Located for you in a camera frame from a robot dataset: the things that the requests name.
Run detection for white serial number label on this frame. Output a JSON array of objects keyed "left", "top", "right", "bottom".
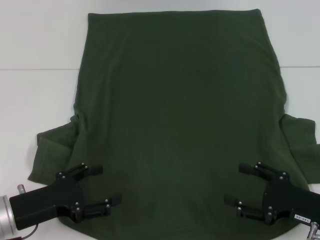
[{"left": 294, "top": 213, "right": 311, "bottom": 224}]

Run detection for silver right wrist connector plug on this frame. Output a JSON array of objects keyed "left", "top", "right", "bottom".
[{"left": 306, "top": 221, "right": 320, "bottom": 240}]

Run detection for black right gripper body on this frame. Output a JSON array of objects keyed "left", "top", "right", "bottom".
[{"left": 261, "top": 170, "right": 320, "bottom": 226}]

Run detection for dark green t-shirt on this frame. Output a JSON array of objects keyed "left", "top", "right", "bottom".
[{"left": 27, "top": 8, "right": 318, "bottom": 240}]

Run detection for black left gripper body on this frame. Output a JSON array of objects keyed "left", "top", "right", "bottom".
[{"left": 9, "top": 171, "right": 85, "bottom": 231}]

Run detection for dark red left wrist cable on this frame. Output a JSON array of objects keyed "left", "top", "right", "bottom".
[{"left": 13, "top": 223, "right": 40, "bottom": 240}]

